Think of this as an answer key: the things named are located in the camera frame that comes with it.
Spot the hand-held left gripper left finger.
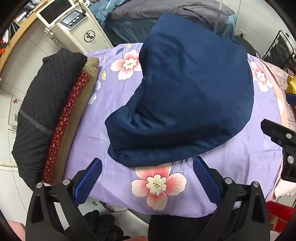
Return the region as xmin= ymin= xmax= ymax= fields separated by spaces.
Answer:
xmin=26 ymin=158 xmax=103 ymax=241

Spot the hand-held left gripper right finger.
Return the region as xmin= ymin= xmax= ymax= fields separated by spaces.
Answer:
xmin=193 ymin=156 xmax=270 ymax=241

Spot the navy blue garment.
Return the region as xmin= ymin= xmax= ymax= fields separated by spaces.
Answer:
xmin=105 ymin=13 xmax=255 ymax=168

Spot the yellow cloth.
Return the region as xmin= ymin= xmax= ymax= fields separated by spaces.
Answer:
xmin=287 ymin=74 xmax=296 ymax=95

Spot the black crumpled cloth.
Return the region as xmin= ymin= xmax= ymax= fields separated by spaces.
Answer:
xmin=82 ymin=210 xmax=132 ymax=241

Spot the black metal rack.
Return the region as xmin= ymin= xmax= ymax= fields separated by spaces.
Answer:
xmin=261 ymin=30 xmax=295 ymax=76

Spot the dark cloth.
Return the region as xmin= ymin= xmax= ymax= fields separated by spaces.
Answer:
xmin=148 ymin=209 xmax=243 ymax=241

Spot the red floral cloth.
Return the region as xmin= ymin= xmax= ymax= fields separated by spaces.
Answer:
xmin=42 ymin=71 xmax=90 ymax=184

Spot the tan folded cloth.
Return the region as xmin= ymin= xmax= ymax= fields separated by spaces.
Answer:
xmin=52 ymin=57 xmax=100 ymax=186

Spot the red object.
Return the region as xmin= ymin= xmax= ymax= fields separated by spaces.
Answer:
xmin=266 ymin=200 xmax=293 ymax=234

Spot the pink cloth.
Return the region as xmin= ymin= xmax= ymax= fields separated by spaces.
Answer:
xmin=6 ymin=219 xmax=27 ymax=241

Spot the black quilted jacket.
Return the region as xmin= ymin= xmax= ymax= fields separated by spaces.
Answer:
xmin=12 ymin=48 xmax=88 ymax=193

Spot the translucent plastic strip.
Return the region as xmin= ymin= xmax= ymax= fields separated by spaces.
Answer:
xmin=214 ymin=0 xmax=223 ymax=33

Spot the white machine with screen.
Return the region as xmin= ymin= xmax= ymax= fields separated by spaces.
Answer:
xmin=36 ymin=0 xmax=114 ymax=56

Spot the teal bedding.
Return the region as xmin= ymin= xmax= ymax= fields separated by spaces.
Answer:
xmin=89 ymin=0 xmax=237 ymax=45

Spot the grey quilt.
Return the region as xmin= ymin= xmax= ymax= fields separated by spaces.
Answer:
xmin=111 ymin=0 xmax=235 ymax=33

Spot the wall poster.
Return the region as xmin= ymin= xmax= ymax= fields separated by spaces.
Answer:
xmin=8 ymin=95 xmax=23 ymax=130

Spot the wooden wall shelf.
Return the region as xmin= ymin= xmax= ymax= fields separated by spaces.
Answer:
xmin=0 ymin=0 xmax=63 ymax=61

